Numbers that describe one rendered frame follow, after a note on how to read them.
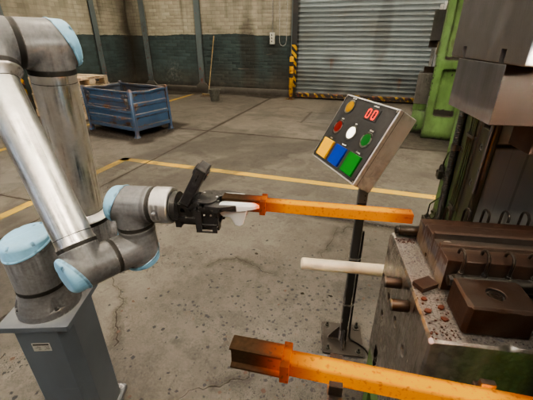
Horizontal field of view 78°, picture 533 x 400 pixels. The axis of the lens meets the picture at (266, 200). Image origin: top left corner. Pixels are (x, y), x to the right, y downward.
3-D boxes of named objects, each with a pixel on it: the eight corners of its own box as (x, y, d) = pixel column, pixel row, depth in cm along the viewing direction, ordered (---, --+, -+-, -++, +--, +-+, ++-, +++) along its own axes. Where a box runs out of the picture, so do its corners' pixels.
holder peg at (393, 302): (389, 313, 73) (391, 304, 72) (387, 304, 75) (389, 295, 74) (408, 315, 72) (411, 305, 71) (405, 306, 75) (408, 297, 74)
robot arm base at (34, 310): (2, 325, 103) (-10, 300, 98) (38, 284, 120) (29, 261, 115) (64, 323, 103) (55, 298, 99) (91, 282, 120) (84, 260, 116)
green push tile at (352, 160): (349, 176, 112) (361, 157, 110) (338, 169, 119) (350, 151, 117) (352, 178, 113) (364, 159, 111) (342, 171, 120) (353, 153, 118)
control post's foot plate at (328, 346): (320, 354, 163) (322, 341, 159) (320, 321, 182) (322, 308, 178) (366, 360, 160) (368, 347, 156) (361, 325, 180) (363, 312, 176)
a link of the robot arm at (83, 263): (-69, 0, 67) (75, 298, 71) (4, 4, 76) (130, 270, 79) (-64, 35, 76) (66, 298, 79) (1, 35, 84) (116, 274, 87)
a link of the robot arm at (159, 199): (162, 180, 84) (143, 197, 75) (180, 181, 83) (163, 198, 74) (167, 211, 88) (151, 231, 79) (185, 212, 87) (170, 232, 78)
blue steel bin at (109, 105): (88, 129, 563) (78, 84, 531) (127, 120, 625) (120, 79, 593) (137, 139, 509) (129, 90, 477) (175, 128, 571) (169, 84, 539)
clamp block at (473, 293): (460, 334, 61) (469, 307, 58) (445, 301, 68) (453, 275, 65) (532, 342, 59) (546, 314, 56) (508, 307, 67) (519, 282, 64)
